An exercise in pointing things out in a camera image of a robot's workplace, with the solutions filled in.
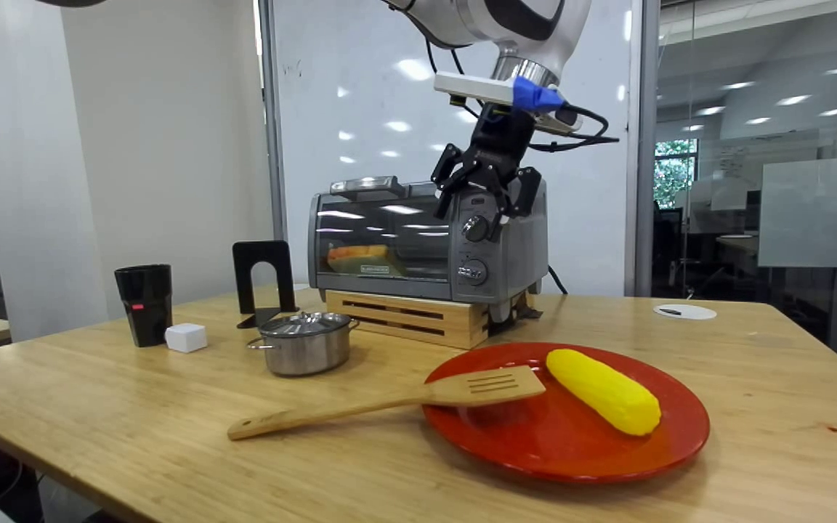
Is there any white table grommet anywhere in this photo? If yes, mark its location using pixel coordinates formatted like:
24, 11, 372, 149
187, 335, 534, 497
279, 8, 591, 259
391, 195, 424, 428
654, 303, 719, 322

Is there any yellow toy corn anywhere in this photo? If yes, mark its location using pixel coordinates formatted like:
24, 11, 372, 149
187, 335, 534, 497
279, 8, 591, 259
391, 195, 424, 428
547, 348, 664, 435

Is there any silver toaster oven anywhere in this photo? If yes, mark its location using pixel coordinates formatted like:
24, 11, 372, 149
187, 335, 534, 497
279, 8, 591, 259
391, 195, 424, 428
309, 178, 547, 306

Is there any wooden crate stand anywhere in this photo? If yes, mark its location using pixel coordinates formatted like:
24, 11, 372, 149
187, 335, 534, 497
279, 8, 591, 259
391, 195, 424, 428
322, 287, 547, 352

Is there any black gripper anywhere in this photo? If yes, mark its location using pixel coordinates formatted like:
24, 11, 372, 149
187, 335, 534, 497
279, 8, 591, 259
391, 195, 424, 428
430, 104, 542, 236

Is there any small steel pot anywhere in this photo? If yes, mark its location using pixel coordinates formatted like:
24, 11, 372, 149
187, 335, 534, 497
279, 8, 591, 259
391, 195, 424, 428
252, 311, 354, 378

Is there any red plate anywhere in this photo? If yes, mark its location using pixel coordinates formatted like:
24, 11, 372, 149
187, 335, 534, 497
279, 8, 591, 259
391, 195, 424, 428
424, 343, 710, 486

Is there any small white box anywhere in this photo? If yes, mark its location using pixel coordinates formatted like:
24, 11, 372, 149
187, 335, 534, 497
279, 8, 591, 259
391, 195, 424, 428
165, 322, 206, 352

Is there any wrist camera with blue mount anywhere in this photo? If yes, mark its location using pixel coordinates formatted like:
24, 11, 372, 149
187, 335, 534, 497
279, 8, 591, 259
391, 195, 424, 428
433, 72, 578, 136

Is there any black plastic cup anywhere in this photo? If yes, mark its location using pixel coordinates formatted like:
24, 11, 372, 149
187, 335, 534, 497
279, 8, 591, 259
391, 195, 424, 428
114, 263, 171, 345

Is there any black metal bookend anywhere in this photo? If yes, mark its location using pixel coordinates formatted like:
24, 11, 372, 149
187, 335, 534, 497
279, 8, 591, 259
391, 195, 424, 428
229, 237, 300, 332

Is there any whiteboard panel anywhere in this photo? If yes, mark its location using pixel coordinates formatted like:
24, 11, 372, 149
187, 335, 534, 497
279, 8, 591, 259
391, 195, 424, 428
258, 0, 659, 295

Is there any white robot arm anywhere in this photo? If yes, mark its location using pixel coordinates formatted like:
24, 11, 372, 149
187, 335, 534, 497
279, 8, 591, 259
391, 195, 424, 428
383, 0, 608, 226

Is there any wooden slotted spatula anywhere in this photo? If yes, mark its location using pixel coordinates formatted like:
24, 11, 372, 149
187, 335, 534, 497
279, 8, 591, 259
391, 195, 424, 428
226, 365, 547, 441

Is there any oven knob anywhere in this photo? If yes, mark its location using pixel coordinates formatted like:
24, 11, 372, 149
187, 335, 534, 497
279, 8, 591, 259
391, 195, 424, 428
457, 259, 488, 284
462, 214, 492, 240

